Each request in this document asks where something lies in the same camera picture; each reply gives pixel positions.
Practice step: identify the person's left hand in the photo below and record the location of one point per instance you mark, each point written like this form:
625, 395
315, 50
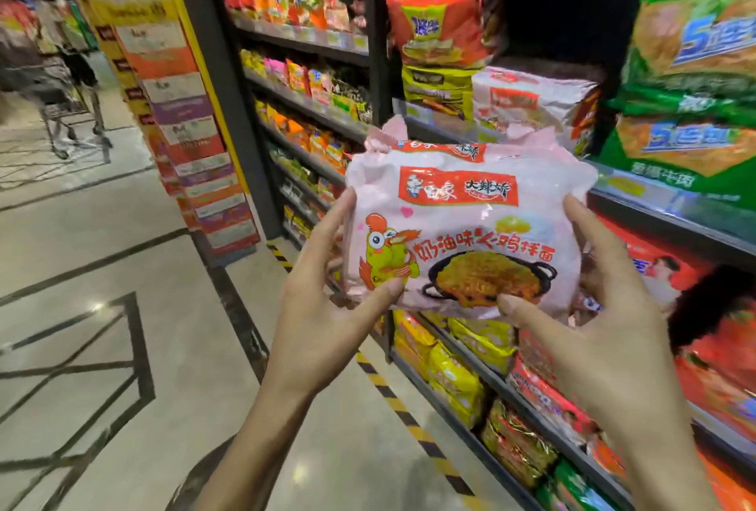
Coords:
319, 339

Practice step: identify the person's right hand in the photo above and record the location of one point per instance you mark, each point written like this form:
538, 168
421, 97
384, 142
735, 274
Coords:
620, 363

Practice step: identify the pink noodle multipack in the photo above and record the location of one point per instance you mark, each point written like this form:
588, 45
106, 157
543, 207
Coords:
472, 233

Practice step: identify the noodle packets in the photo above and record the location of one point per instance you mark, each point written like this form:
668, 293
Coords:
691, 56

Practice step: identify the black metal store shelving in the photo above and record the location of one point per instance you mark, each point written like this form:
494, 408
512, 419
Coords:
378, 26

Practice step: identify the red orange noodle multipack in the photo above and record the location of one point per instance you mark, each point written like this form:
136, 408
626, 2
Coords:
443, 26

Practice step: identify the stack of printed cartons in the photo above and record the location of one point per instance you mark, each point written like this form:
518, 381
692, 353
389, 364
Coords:
177, 115

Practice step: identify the metal shopping cart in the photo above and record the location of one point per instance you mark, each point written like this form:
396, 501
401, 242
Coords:
41, 91

